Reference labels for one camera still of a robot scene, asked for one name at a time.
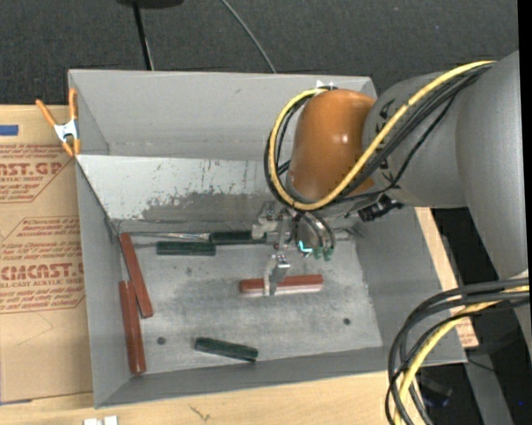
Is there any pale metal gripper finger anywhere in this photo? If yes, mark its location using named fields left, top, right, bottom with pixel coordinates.
left=267, top=252, right=294, bottom=297
left=262, top=258, right=276, bottom=298

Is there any red-brown flat block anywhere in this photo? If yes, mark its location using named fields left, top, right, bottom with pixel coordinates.
left=118, top=279, right=148, bottom=377
left=238, top=273, right=326, bottom=298
left=117, top=231, right=155, bottom=321

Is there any grey metal bin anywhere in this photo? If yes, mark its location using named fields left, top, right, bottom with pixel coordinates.
left=67, top=52, right=471, bottom=410

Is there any dark green flat block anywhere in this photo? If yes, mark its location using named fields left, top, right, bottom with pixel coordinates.
left=208, top=228, right=268, bottom=245
left=156, top=238, right=218, bottom=260
left=193, top=333, right=260, bottom=366

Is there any brown cardboard board, red print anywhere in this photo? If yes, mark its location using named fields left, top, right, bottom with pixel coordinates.
left=0, top=82, right=481, bottom=405

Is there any black cylinder on white bracket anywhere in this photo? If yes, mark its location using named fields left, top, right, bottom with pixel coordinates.
left=356, top=195, right=404, bottom=223

